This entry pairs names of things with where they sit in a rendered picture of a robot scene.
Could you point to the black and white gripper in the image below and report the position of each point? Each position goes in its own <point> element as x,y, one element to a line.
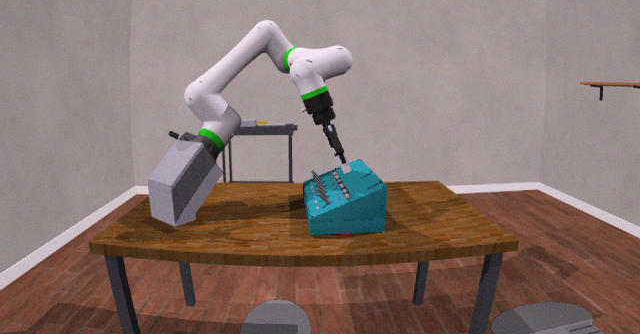
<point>330,132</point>

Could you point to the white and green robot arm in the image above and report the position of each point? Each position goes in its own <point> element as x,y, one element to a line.
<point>308,70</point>

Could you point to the teal switch console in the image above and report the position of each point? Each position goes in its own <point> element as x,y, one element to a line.
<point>354,202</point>

